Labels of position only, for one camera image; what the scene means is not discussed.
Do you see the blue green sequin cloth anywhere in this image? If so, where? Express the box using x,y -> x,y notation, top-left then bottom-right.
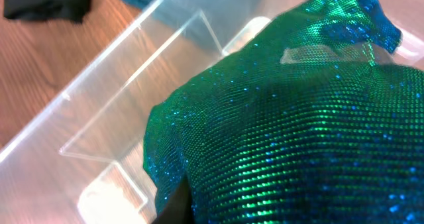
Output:
143,0 -> 423,224

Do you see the clear plastic storage container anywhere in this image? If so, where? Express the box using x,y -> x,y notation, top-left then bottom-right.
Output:
1,0 -> 423,223

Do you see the black folded cloth left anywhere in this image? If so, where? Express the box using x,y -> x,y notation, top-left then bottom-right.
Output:
3,0 -> 91,23

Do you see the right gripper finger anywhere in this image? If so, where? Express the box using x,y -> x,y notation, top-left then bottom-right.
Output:
152,176 -> 195,224

